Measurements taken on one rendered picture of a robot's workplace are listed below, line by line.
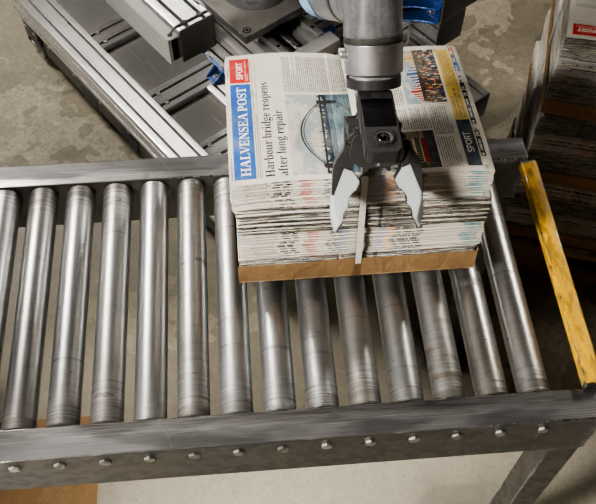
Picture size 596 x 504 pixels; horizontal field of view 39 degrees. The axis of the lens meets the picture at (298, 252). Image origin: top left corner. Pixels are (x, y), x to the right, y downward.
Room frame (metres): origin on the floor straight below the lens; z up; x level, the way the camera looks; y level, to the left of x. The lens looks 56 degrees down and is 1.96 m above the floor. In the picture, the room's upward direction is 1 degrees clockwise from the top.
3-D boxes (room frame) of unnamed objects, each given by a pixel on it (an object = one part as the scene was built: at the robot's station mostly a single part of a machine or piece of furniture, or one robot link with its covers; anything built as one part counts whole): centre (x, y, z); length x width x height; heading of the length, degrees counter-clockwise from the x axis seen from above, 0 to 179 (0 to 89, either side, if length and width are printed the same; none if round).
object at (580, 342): (0.75, -0.43, 0.81); 0.43 x 0.03 x 0.02; 5
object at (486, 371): (0.74, -0.28, 0.77); 0.47 x 0.05 x 0.05; 5
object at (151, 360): (0.70, 0.24, 0.77); 0.47 x 0.05 x 0.05; 5
